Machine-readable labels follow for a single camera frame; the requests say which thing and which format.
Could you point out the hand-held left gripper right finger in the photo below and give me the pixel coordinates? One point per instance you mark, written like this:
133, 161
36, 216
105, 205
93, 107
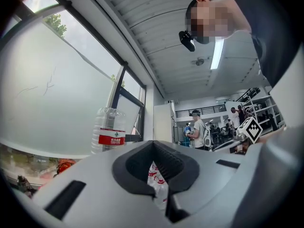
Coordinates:
209, 174

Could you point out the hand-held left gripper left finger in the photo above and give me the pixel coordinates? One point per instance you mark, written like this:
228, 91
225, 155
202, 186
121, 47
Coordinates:
90, 174

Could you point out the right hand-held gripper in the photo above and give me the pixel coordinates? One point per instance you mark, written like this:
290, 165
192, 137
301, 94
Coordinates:
250, 129

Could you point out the person's right forearm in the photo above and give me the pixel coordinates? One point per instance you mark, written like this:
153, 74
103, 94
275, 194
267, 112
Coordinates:
270, 135

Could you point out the clear water bottle red label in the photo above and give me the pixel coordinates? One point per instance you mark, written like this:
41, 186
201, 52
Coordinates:
110, 127

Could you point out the pack of clear water bottles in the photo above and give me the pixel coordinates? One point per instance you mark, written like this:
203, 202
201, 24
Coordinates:
158, 186

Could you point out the white metal shelf rack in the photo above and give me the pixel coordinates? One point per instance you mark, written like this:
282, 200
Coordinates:
263, 108

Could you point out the red vehicle outside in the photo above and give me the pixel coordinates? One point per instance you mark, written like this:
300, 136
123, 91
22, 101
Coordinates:
65, 165

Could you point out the black staircase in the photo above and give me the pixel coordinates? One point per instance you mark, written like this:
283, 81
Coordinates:
248, 94

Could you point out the black balcony railing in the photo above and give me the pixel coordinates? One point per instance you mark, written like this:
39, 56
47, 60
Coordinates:
202, 110

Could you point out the white partition panel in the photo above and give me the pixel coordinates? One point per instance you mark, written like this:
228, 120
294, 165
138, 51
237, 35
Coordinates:
163, 123

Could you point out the long ceiling light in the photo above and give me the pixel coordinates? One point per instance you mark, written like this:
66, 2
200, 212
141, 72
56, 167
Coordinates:
217, 53

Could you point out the ceiling fan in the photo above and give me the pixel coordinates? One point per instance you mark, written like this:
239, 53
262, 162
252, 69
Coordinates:
198, 61

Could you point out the black framed window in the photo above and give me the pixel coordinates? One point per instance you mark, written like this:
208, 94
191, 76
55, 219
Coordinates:
59, 84

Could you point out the person's head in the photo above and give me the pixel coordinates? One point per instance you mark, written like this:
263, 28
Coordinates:
213, 15

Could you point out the black head-worn camera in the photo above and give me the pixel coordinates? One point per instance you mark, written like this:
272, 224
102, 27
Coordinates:
187, 41

